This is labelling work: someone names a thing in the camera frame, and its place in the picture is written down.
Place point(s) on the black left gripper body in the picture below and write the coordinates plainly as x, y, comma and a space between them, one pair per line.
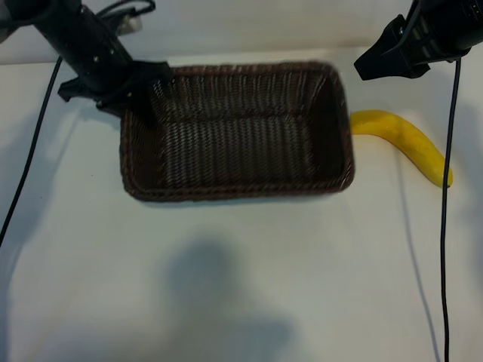
94, 56

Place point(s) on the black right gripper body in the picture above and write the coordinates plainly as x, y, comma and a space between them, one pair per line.
445, 30

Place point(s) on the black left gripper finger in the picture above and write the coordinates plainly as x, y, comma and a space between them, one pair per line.
145, 107
73, 88

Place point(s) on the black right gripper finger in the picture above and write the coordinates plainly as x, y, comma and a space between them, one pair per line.
413, 69
379, 56

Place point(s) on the yellow banana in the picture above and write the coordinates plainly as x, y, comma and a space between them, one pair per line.
407, 137

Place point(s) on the dark brown wicker basket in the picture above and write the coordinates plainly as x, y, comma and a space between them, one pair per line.
241, 143

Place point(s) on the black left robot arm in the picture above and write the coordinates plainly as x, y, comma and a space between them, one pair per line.
19, 15

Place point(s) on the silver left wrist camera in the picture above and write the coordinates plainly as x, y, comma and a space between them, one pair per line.
130, 24

